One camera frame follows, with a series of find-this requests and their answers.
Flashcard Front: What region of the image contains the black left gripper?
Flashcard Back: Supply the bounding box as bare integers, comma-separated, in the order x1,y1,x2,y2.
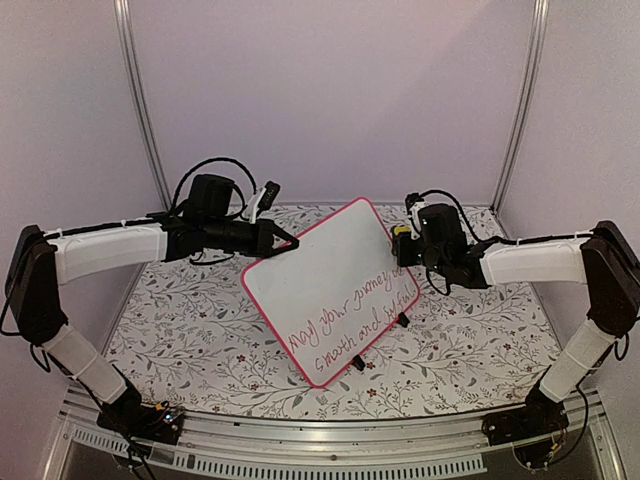
205,217,299,260

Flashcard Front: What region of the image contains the yellow whiteboard eraser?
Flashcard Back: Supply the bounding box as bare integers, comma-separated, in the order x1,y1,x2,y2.
391,225,411,239

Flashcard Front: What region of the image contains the pink framed whiteboard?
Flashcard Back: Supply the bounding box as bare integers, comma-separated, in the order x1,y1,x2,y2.
241,198,420,388

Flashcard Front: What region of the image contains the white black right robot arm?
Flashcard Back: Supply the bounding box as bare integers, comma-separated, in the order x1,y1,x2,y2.
391,193,639,436

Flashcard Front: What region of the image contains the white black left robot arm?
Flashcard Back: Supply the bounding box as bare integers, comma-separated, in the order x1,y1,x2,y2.
1,158,299,436

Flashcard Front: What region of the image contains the black right stand foot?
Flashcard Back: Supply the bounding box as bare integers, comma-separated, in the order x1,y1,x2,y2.
397,312,410,328

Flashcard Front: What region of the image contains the black stand foot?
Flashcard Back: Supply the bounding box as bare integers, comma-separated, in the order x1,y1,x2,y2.
352,355,365,371
397,312,410,328

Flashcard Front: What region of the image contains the black left stand foot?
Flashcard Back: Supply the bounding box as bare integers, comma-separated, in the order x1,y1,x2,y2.
352,355,365,371

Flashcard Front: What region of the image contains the floral patterned table mat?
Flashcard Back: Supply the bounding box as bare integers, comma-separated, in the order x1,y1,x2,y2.
97,203,566,420

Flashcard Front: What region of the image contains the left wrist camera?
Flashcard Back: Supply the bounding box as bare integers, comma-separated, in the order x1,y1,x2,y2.
245,181,281,223

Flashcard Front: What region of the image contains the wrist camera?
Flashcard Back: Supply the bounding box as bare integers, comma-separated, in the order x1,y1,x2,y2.
405,193,429,240
245,181,281,223

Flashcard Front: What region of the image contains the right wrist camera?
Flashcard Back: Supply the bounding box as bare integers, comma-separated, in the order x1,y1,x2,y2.
405,193,429,240

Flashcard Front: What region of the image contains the right aluminium frame post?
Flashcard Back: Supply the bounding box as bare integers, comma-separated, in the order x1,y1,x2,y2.
491,0,550,215

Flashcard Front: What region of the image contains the aluminium frame post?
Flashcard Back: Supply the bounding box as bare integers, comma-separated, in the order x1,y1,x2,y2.
113,0,171,208
491,0,550,215

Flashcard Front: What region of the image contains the aluminium front rail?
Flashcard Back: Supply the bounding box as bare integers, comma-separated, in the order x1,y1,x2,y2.
44,388,629,479

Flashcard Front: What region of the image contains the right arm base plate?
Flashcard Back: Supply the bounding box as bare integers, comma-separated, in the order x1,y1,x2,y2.
481,403,569,446

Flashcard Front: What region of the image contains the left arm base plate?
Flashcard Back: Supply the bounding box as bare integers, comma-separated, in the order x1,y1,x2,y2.
97,404,184,446

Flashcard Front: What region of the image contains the left aluminium frame post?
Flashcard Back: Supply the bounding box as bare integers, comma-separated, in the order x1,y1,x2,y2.
113,0,171,208

